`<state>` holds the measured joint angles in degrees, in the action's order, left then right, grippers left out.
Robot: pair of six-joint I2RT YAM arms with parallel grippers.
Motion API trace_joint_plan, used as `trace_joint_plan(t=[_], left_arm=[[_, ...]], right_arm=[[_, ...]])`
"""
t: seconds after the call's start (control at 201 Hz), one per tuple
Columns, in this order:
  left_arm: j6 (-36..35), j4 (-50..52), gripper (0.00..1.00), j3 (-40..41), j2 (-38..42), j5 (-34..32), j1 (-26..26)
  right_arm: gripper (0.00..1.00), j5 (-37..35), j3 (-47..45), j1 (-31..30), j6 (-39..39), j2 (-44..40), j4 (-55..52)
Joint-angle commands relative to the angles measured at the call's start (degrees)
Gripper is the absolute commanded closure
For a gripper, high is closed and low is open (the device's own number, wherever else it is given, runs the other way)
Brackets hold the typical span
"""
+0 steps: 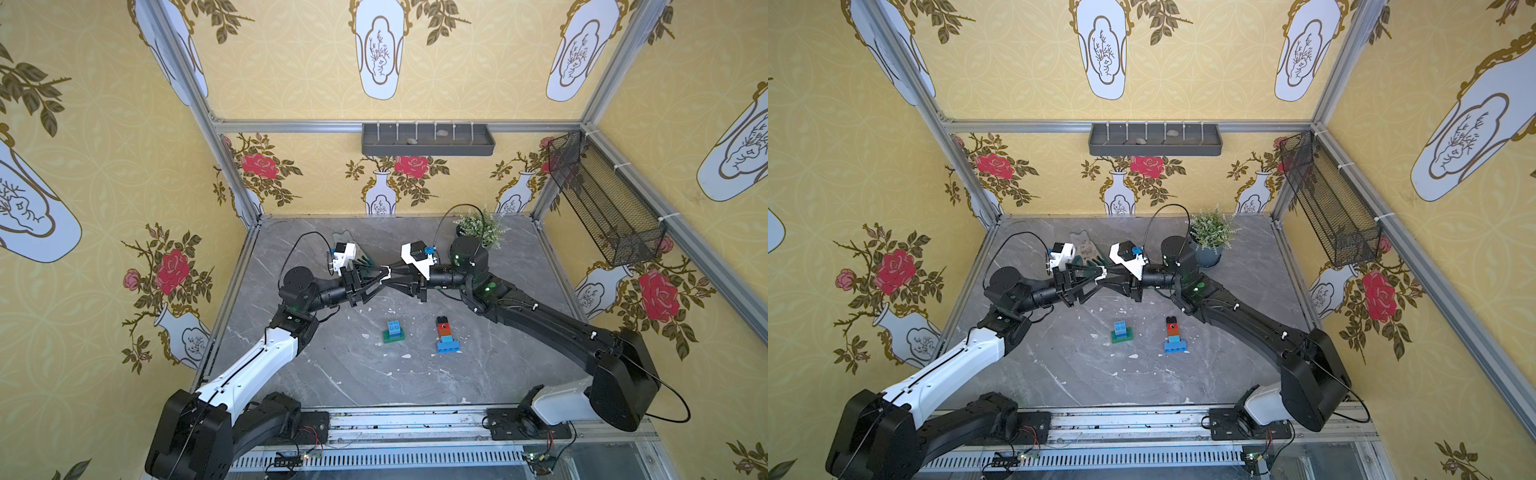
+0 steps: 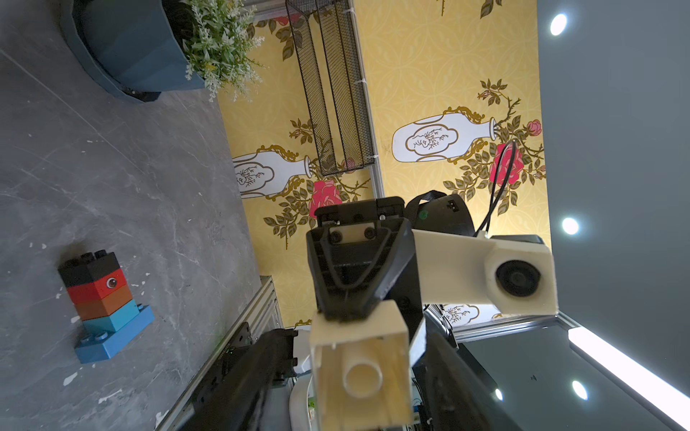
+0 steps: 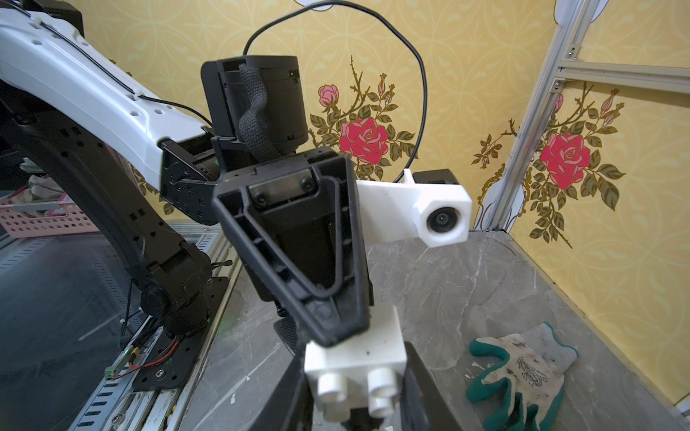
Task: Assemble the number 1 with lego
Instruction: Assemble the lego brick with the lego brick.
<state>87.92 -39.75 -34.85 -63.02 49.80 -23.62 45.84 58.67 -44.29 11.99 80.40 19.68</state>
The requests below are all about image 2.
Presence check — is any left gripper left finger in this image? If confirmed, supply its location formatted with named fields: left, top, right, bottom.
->
left=181, top=329, right=298, bottom=430

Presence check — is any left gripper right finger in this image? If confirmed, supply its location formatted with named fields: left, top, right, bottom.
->
left=411, top=310, right=519, bottom=430

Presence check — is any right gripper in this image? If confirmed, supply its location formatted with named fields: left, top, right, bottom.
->
left=307, top=190, right=474, bottom=335

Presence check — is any white small brick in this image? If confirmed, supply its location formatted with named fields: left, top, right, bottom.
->
left=309, top=300, right=413, bottom=430

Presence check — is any teal 2x2 brick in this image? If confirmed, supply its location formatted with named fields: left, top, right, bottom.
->
left=83, top=300, right=139, bottom=336

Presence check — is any light blue 2x4 brick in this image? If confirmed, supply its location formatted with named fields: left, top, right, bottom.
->
left=75, top=305, right=155, bottom=364

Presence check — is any orange 2x2 brick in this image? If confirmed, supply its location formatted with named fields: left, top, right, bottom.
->
left=74, top=285, right=133, bottom=321

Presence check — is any red 2x2 brick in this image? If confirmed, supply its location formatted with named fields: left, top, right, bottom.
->
left=66, top=269, right=127, bottom=305

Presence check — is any black 2x2 brick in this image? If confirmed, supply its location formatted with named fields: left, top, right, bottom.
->
left=59, top=250, right=120, bottom=287

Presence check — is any potted plant grey pot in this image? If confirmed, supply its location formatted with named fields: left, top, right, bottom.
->
left=58, top=0, right=265, bottom=103

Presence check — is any aluminium front rail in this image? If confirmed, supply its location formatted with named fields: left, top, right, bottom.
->
left=156, top=276, right=283, bottom=430

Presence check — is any black wire mesh basket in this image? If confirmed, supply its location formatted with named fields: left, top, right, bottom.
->
left=285, top=1, right=376, bottom=176

